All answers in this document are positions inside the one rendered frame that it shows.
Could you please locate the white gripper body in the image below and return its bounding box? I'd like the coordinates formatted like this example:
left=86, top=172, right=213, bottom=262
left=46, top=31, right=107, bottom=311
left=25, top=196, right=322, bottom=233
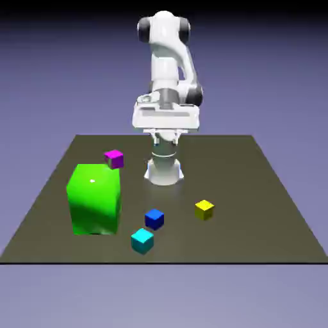
left=131, top=102, right=201, bottom=135

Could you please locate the small magenta cube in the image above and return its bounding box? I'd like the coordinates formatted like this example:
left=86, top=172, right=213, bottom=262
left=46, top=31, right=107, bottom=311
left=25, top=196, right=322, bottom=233
left=103, top=149, right=125, bottom=170

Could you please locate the small yellow cube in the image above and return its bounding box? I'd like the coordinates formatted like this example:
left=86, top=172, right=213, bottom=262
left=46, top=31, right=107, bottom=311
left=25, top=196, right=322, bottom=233
left=193, top=199, right=215, bottom=222

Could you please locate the small blue cube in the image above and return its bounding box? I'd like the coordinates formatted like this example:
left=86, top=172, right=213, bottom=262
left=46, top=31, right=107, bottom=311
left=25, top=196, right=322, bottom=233
left=143, top=208, right=165, bottom=231

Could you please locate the small cyan cube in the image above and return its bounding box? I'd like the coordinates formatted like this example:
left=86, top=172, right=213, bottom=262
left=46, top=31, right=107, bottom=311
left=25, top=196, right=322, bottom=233
left=130, top=227, right=155, bottom=256

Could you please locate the large green box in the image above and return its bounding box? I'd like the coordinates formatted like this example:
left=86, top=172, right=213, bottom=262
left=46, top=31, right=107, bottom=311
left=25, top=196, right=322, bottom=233
left=65, top=163, right=122, bottom=236

